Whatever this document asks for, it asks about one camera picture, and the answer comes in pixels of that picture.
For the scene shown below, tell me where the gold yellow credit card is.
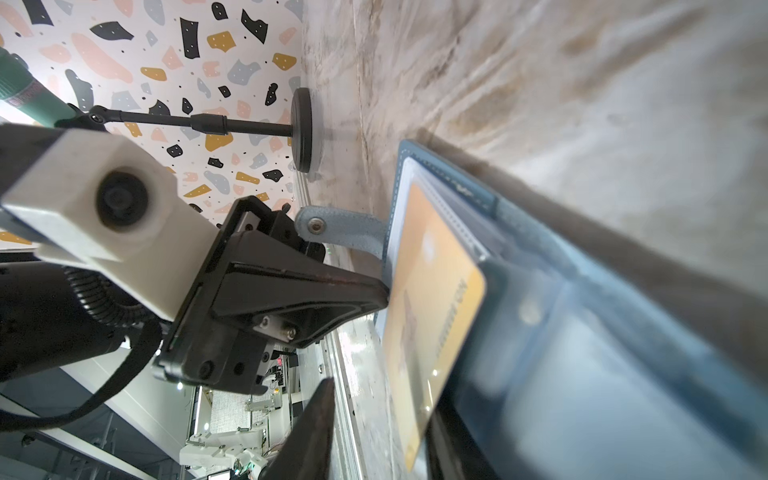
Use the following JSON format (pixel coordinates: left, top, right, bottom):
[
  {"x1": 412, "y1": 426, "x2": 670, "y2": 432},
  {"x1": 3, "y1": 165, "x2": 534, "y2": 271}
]
[{"x1": 382, "y1": 182, "x2": 487, "y2": 469}]

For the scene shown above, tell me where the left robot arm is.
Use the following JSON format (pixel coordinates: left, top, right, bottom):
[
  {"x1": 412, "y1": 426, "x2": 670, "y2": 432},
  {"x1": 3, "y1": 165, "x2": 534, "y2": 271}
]
[{"x1": 1, "y1": 196, "x2": 389, "y2": 432}]

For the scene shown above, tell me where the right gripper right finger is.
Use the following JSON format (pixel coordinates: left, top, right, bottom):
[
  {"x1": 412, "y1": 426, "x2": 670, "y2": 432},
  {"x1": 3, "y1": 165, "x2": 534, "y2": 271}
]
[{"x1": 427, "y1": 407, "x2": 498, "y2": 480}]

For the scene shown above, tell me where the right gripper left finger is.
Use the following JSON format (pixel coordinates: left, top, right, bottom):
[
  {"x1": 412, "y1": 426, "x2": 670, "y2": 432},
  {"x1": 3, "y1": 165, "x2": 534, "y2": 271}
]
[{"x1": 259, "y1": 378, "x2": 335, "y2": 480}]

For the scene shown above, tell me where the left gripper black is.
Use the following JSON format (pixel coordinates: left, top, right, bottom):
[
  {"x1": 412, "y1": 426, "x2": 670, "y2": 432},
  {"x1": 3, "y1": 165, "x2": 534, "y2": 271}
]
[{"x1": 153, "y1": 196, "x2": 389, "y2": 395}]

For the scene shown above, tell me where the mint green cylinder handle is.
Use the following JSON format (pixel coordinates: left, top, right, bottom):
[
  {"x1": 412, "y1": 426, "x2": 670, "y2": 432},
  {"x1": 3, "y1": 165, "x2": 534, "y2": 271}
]
[{"x1": 1, "y1": 48, "x2": 77, "y2": 127}]

